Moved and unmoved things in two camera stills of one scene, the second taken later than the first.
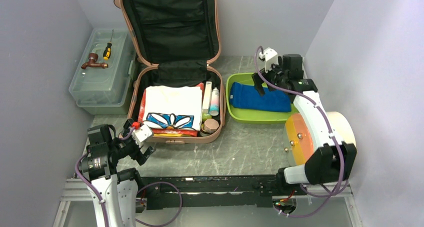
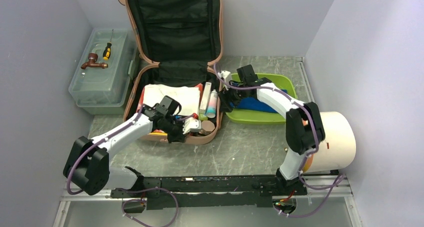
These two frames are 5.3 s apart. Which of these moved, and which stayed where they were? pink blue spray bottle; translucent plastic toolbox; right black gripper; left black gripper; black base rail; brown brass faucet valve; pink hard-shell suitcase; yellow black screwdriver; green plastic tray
Moved: right black gripper; left black gripper; pink hard-shell suitcase
Stayed: brown brass faucet valve; green plastic tray; pink blue spray bottle; black base rail; yellow black screwdriver; translucent plastic toolbox
